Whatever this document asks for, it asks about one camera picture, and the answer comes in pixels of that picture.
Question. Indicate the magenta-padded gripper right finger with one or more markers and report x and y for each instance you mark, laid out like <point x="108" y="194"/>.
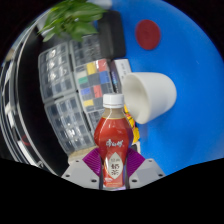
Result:
<point x="146" y="171"/>

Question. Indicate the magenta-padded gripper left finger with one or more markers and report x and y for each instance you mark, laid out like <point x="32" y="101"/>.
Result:
<point x="78" y="172"/>

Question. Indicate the red drink bottle white cap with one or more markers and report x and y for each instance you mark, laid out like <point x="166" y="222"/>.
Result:
<point x="112" y="136"/>

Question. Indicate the yellow multimeter with red leads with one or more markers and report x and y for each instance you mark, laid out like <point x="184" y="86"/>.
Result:
<point x="135" y="130"/>

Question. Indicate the grey small-parts drawer cabinet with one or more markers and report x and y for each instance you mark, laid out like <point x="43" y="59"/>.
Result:
<point x="68" y="126"/>
<point x="56" y="73"/>
<point x="93" y="121"/>
<point x="86" y="50"/>

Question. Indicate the dark workbench shelf with equipment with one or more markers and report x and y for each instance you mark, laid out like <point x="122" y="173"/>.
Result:
<point x="30" y="116"/>

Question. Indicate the white mug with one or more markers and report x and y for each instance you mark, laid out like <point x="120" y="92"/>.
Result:
<point x="153" y="95"/>

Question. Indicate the clear organizer box colourful compartments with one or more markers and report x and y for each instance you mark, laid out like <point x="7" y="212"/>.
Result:
<point x="93" y="83"/>

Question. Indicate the black printed product box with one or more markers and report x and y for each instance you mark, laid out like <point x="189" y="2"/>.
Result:
<point x="122" y="75"/>

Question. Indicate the flat round red coaster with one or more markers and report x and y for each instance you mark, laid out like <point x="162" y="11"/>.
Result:
<point x="148" y="34"/>

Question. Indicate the green potted plant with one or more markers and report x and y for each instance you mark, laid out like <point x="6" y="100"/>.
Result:
<point x="71" y="18"/>

